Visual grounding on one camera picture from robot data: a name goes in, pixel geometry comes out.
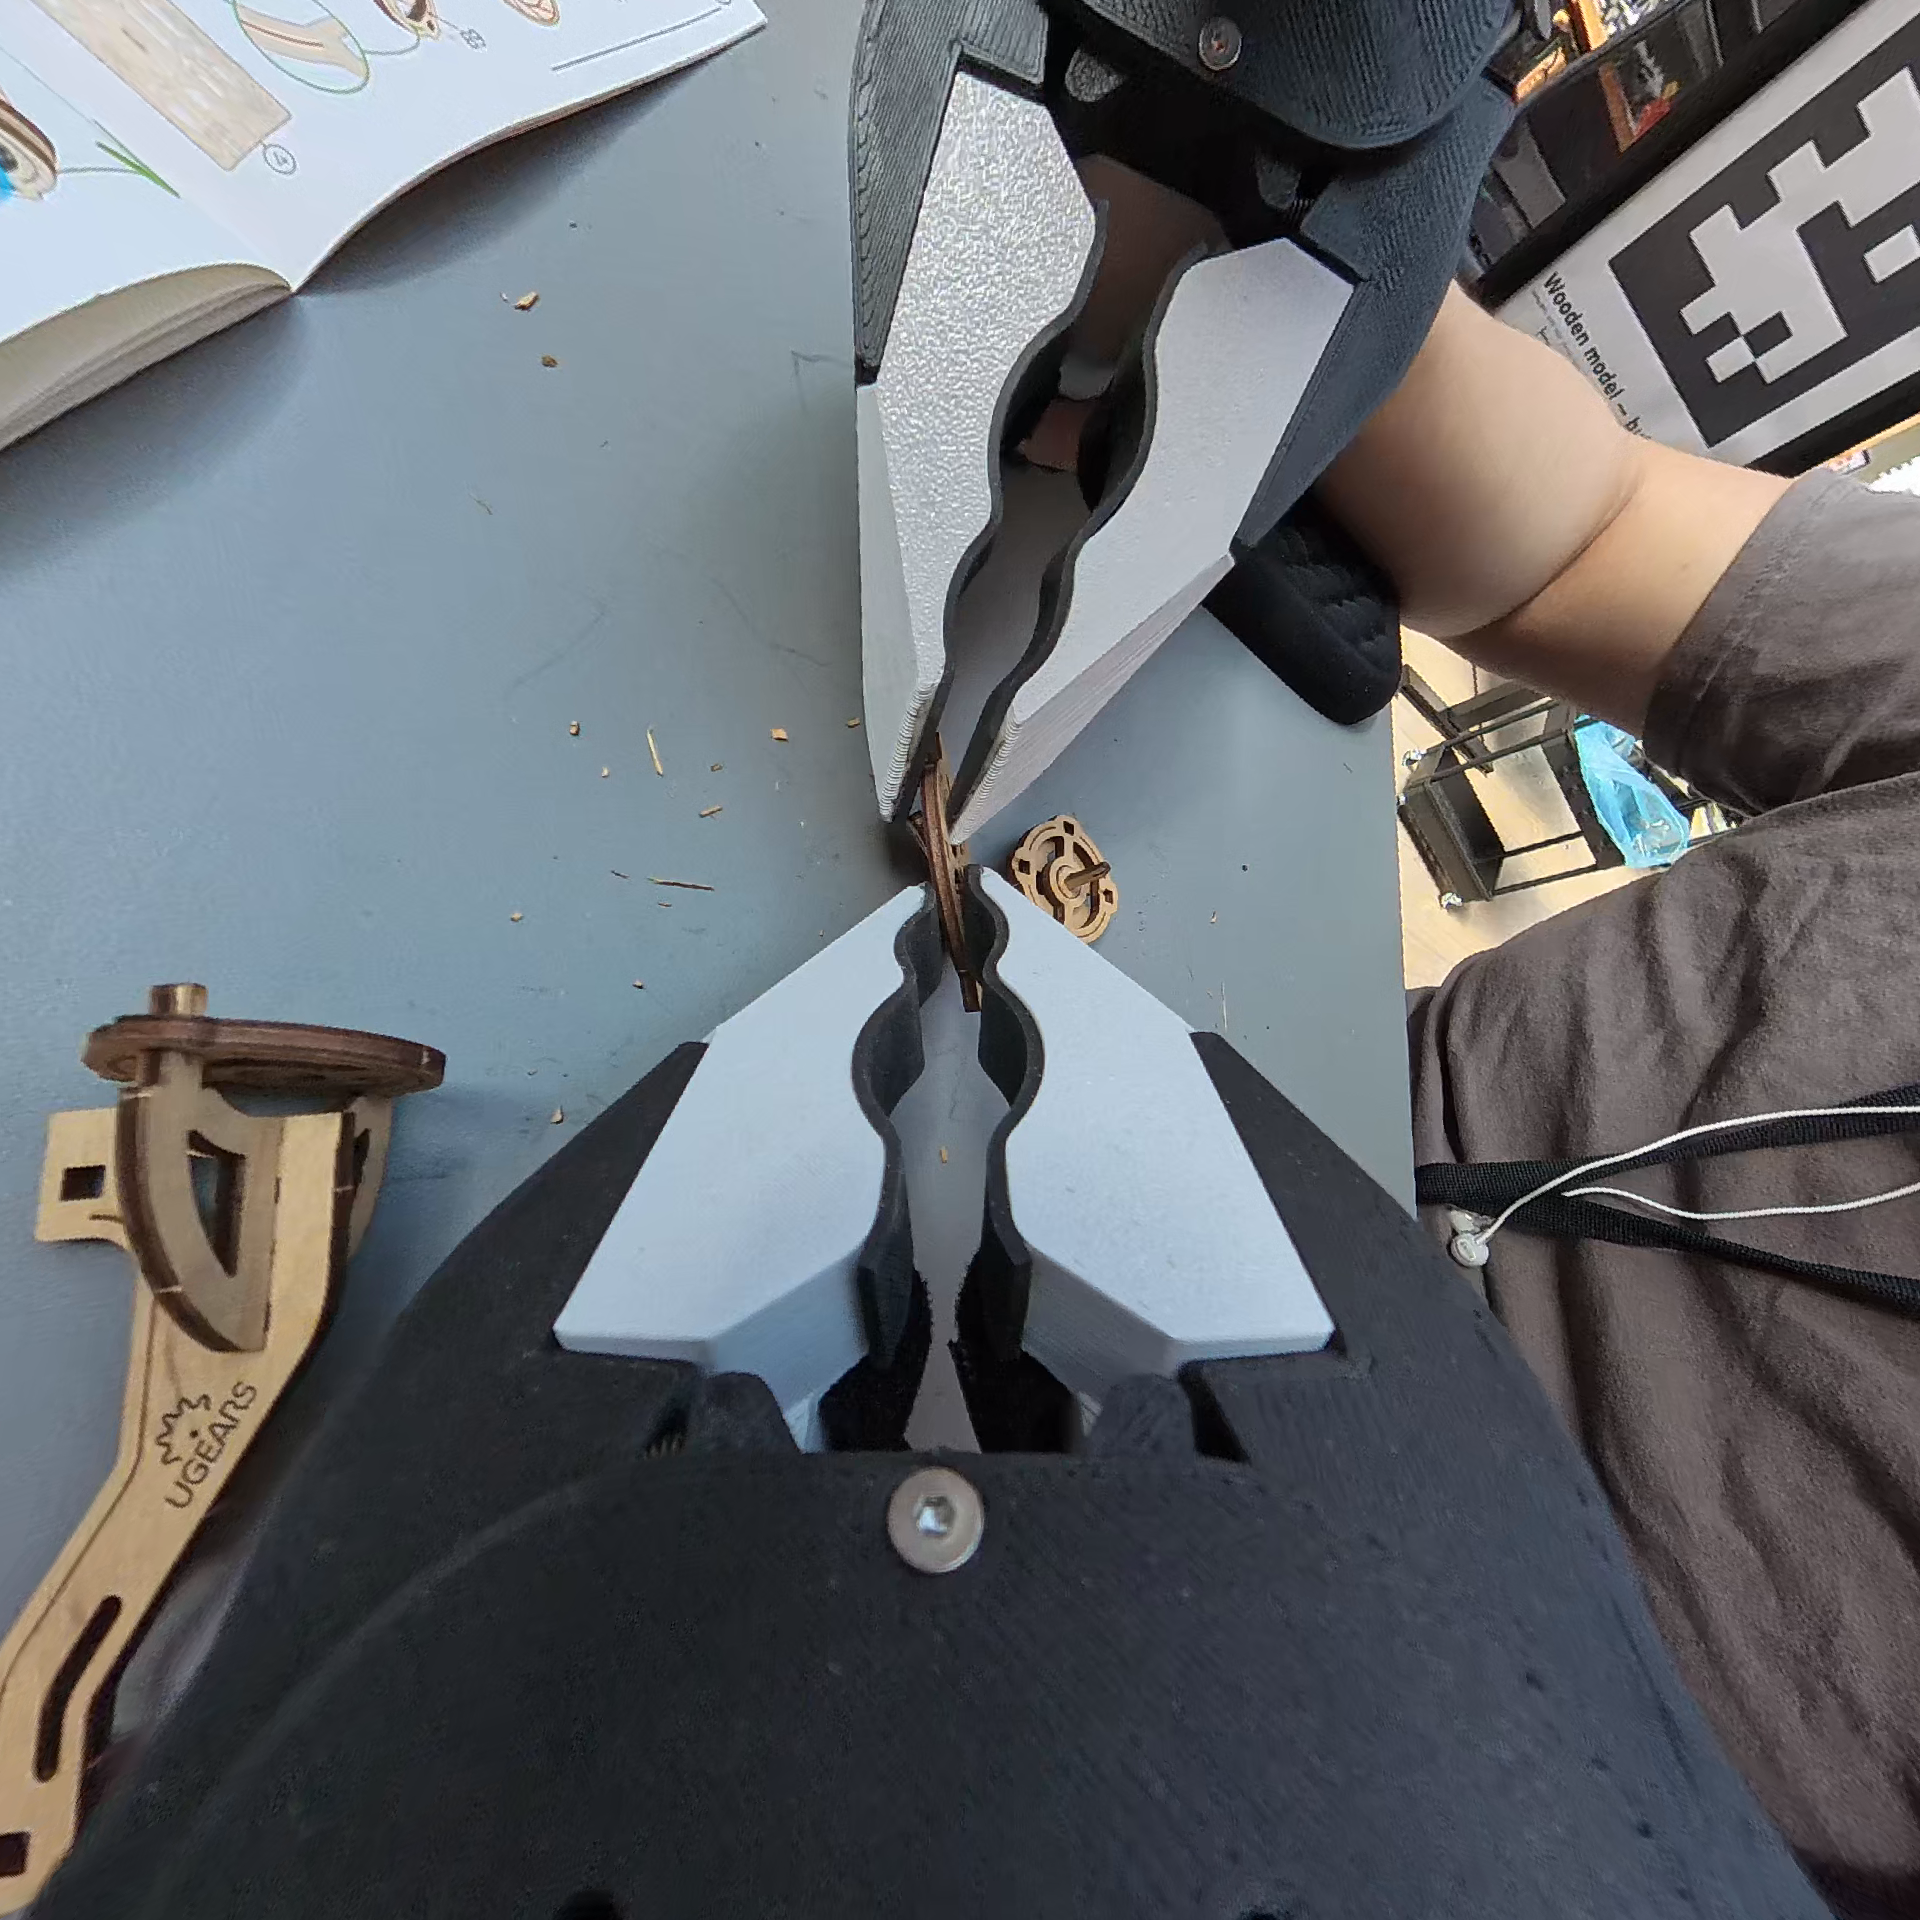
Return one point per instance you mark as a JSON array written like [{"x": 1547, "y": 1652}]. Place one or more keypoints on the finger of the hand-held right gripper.
[
  {"x": 960, "y": 376},
  {"x": 1201, "y": 450}
]

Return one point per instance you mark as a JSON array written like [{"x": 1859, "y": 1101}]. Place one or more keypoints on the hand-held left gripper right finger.
[{"x": 1155, "y": 1200}]

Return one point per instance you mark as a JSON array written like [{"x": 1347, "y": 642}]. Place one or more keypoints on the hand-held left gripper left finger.
[{"x": 750, "y": 1200}]

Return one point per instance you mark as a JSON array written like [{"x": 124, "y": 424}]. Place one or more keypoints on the round brown wooden disc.
[{"x": 945, "y": 877}]

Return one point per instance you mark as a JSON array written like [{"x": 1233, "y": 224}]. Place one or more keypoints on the person's right forearm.
[{"x": 1499, "y": 480}]

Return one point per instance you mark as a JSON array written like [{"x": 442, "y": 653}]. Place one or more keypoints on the small wooden gear with axle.
[{"x": 1060, "y": 883}]

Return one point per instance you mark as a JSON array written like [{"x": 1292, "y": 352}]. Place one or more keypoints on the black metal rack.
[{"x": 1442, "y": 826}]

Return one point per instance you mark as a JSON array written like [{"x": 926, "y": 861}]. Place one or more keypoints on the framed black white marker sign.
[{"x": 1786, "y": 269}]

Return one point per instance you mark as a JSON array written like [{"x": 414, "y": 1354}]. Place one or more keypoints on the blue plastic bag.
[{"x": 1628, "y": 795}]

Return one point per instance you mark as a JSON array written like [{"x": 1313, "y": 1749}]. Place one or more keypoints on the white instruction booklet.
[{"x": 225, "y": 224}]

